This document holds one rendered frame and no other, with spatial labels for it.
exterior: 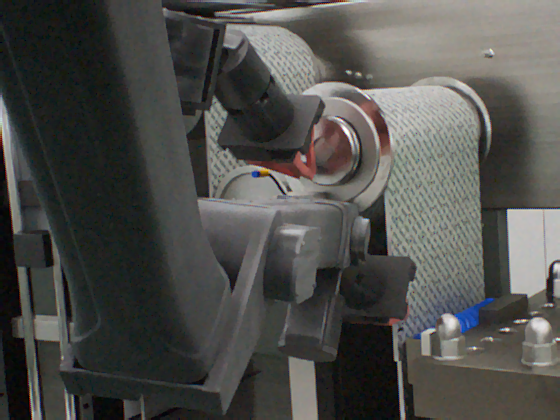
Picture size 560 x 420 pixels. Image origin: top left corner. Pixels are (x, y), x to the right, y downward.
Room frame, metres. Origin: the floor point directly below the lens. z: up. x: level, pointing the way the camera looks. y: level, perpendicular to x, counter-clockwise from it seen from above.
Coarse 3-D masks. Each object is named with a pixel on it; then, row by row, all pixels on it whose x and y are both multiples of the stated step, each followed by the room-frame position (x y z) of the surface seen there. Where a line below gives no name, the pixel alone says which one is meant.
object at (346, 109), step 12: (336, 108) 1.11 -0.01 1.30; (348, 108) 1.10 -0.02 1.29; (348, 120) 1.10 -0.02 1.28; (360, 120) 1.09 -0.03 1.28; (360, 132) 1.09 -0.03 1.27; (372, 132) 1.09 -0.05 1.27; (372, 144) 1.09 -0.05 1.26; (372, 156) 1.09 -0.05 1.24; (360, 168) 1.10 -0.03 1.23; (372, 168) 1.09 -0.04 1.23; (300, 180) 1.14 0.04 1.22; (360, 180) 1.10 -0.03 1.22; (336, 192) 1.11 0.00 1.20; (348, 192) 1.11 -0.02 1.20; (360, 192) 1.10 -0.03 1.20
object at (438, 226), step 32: (416, 192) 1.14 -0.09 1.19; (448, 192) 1.21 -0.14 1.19; (416, 224) 1.14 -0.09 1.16; (448, 224) 1.21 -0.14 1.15; (480, 224) 1.28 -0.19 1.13; (416, 256) 1.14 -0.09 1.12; (448, 256) 1.20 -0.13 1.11; (480, 256) 1.28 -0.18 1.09; (416, 288) 1.13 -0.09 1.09; (448, 288) 1.20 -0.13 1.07; (480, 288) 1.28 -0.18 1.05; (416, 320) 1.13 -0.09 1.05
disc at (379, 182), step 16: (336, 96) 1.11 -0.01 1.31; (352, 96) 1.10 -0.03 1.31; (368, 96) 1.09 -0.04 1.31; (368, 112) 1.09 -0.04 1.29; (384, 128) 1.08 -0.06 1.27; (384, 144) 1.08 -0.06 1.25; (384, 160) 1.08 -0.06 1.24; (288, 176) 1.15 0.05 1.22; (384, 176) 1.08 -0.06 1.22; (368, 192) 1.10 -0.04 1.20
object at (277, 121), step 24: (264, 96) 0.99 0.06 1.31; (288, 96) 1.04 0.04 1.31; (312, 96) 1.03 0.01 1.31; (240, 120) 0.99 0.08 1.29; (264, 120) 0.99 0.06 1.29; (288, 120) 1.01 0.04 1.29; (312, 120) 1.01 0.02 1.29; (240, 144) 1.02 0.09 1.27; (264, 144) 1.01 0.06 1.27; (288, 144) 1.00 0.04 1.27
